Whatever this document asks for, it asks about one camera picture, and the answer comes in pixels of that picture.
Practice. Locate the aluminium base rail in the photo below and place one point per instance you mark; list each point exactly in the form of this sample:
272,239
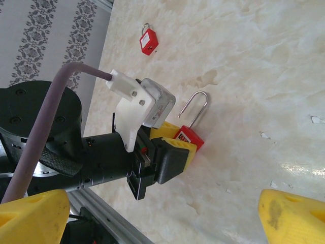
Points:
114,223

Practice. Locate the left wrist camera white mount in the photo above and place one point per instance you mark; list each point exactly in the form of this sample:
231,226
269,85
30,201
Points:
157,101

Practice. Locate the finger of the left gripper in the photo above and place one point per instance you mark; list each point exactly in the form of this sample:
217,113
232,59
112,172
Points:
172,160
165,129

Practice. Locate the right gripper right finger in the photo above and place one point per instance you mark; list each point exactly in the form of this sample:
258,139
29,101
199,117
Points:
297,221

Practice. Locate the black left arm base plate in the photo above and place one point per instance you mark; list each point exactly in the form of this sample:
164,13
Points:
87,216

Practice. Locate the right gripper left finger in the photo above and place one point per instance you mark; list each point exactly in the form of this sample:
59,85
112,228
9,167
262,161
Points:
33,221

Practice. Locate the red padlock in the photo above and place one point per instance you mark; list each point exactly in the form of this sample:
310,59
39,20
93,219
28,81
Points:
148,43
189,138

